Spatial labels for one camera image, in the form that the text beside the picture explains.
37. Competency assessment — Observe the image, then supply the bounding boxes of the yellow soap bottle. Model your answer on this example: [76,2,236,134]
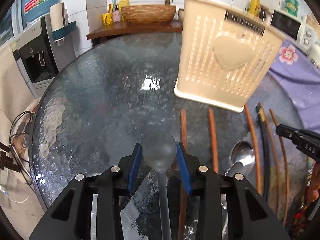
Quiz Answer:
[117,0,130,11]

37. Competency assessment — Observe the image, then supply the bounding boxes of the black cables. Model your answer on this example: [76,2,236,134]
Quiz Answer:
[8,110,34,185]

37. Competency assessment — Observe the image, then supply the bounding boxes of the wooden counter shelf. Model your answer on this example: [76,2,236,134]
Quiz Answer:
[86,20,183,46]

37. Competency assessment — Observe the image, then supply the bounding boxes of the white microwave oven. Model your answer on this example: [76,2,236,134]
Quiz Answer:
[271,9,317,54]

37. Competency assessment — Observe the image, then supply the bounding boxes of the steel spoon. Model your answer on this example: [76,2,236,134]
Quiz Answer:
[225,141,255,177]

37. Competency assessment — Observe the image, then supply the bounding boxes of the white kettle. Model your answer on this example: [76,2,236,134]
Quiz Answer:
[307,42,320,68]

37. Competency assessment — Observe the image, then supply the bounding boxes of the thin brown chopstick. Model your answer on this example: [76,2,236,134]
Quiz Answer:
[268,109,290,226]
[259,103,281,218]

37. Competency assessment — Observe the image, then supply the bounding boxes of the purple floral cloth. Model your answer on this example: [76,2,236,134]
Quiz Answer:
[268,40,319,133]

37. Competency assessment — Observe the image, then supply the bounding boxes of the yellow mug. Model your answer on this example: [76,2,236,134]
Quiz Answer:
[102,12,113,25]

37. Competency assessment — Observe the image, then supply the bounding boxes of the brown wooden chopstick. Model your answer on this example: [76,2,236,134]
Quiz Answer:
[208,108,219,173]
[244,104,263,195]
[177,109,187,239]

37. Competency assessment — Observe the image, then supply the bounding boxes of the green stacked bowls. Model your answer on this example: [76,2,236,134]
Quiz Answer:
[284,0,299,17]

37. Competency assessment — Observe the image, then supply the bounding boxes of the water dispenser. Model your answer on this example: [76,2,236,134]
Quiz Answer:
[13,14,75,98]

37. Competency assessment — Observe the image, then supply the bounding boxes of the wooden basin sink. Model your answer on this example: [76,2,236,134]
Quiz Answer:
[121,4,176,23]

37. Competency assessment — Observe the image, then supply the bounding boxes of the yellow corn package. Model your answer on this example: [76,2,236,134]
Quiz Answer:
[248,0,260,17]

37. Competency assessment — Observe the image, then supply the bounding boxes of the translucent grey plastic spoon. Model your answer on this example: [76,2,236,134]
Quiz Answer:
[142,131,177,239]

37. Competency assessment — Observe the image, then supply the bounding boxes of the beige plastic utensil holder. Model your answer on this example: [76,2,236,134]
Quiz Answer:
[174,0,285,113]

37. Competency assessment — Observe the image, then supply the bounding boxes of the black chopstick gold band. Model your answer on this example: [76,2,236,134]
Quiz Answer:
[255,103,270,202]

